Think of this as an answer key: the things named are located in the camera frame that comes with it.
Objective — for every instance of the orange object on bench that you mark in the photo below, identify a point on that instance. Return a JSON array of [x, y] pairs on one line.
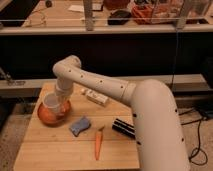
[[142, 15]]

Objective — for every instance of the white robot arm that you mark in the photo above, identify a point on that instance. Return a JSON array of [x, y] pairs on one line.
[[158, 132]]

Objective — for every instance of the orange ceramic bowl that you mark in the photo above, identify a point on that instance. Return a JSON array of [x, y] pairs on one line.
[[50, 119]]

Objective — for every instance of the metal clamp bracket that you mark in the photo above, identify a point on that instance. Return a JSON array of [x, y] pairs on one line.
[[10, 81]]

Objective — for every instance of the white cream bottle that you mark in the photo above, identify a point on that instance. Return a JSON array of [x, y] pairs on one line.
[[95, 97]]

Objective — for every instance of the blue sponge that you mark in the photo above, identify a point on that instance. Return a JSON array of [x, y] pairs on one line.
[[80, 125]]

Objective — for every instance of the white paper sheet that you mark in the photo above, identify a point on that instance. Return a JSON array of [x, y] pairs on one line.
[[80, 8]]

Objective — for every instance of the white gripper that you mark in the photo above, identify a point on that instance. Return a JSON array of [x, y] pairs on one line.
[[63, 91]]

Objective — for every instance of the metal post left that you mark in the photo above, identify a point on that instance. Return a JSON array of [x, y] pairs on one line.
[[88, 14]]

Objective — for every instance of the black object on bench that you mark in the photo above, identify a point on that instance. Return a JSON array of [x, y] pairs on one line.
[[119, 17]]

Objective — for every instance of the white ceramic cup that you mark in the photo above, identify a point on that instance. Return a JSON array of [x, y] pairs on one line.
[[51, 102]]

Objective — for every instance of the black rectangular box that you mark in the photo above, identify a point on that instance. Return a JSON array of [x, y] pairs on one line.
[[124, 128]]

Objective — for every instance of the orange toy carrot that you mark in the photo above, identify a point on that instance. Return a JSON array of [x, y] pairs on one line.
[[98, 142]]

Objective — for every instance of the metal post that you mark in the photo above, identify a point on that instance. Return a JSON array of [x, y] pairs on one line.
[[185, 9], [88, 14]]

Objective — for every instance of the metal post right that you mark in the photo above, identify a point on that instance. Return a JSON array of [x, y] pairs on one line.
[[185, 9]]

